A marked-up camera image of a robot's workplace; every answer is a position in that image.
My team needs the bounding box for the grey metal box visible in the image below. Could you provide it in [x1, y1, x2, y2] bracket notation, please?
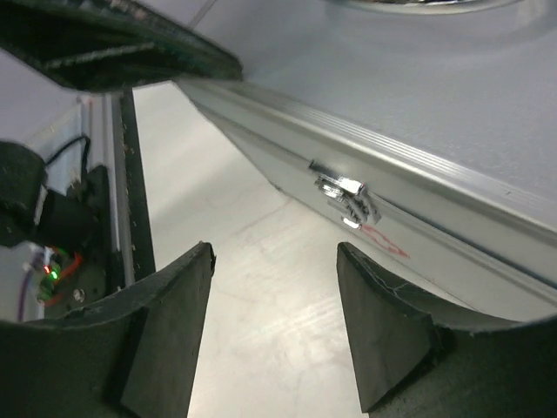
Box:
[153, 1, 556, 320]

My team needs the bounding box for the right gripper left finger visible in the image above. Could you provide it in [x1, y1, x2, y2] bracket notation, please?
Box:
[1, 242, 216, 417]

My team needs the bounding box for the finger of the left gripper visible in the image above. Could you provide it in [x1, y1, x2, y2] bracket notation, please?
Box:
[1, 1, 243, 91]

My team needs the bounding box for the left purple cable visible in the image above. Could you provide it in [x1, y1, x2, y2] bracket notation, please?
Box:
[16, 260, 38, 323]

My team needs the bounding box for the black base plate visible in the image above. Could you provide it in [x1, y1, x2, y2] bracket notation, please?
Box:
[43, 86, 157, 319]

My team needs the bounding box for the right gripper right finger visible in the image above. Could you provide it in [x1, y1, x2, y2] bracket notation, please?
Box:
[336, 242, 556, 417]

